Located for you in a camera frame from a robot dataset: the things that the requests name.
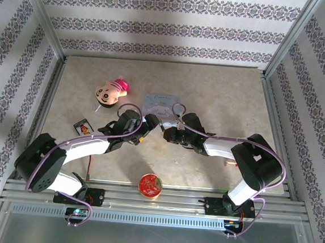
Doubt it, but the round red gold tin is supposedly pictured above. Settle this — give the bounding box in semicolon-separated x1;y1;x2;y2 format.
137;172;164;202

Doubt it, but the aluminium right side rail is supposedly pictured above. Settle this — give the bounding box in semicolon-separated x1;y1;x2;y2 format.
250;70;310;201

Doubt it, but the left control board green light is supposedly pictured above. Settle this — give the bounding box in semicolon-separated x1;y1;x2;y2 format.
64;206;91;221

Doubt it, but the light blue cartoon box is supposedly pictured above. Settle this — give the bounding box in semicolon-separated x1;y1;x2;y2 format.
141;92;187;122

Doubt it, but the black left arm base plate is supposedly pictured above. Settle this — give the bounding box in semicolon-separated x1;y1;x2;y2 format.
52;184;107;208

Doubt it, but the aluminium front frame rail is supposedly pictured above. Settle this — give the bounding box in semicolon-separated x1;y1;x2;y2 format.
0;169;312;229

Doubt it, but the right control board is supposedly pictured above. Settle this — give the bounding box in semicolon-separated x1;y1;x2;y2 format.
223;219;245;234

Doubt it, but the aluminium right frame post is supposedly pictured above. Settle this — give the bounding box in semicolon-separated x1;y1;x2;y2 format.
264;0;323;83

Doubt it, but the aluminium left frame post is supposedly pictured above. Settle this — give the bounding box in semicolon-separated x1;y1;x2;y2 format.
10;0;71;61

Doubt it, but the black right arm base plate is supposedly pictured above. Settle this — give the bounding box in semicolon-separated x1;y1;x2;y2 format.
204;196;258;220

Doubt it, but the grey slotted cable duct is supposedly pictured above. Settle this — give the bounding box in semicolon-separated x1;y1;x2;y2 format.
9;201;226;233

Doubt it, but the thin red wire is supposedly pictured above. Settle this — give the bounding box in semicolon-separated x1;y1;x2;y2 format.
86;154;94;182

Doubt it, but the cartoon boy plush doll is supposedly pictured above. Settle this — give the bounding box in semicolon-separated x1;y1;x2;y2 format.
92;74;132;116

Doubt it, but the aluminium frame post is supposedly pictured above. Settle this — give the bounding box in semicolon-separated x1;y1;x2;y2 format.
10;0;71;61
264;0;323;83

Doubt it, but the aluminium left side rail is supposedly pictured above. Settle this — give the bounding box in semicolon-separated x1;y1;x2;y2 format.
15;52;68;181

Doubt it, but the small black printed card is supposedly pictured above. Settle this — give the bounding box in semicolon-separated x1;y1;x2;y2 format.
72;118;95;138

